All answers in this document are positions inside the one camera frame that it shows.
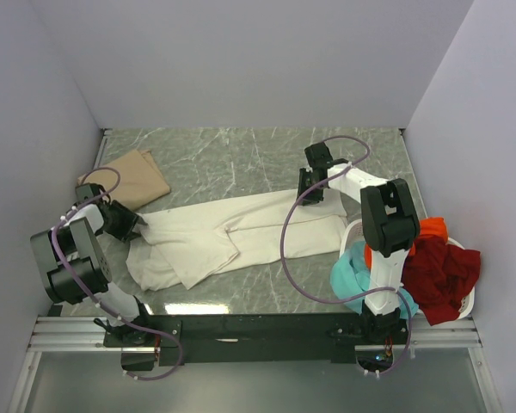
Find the cream white t shirt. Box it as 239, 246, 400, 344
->
126, 190, 347, 291

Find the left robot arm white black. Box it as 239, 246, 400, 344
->
30, 183, 155, 346

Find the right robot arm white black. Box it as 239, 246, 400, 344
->
298, 142, 420, 343

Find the folded tan t shirt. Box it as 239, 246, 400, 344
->
77, 150, 171, 211

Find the white perforated laundry basket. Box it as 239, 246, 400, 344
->
330, 218, 481, 325

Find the teal t shirt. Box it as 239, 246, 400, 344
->
330, 241, 419, 318

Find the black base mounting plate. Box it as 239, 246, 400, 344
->
102, 313, 409, 371

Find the orange t shirt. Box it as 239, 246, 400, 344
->
364, 217, 449, 269

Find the dark red t shirt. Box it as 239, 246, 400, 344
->
402, 238, 482, 325

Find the aluminium frame rail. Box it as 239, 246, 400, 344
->
8, 128, 504, 413

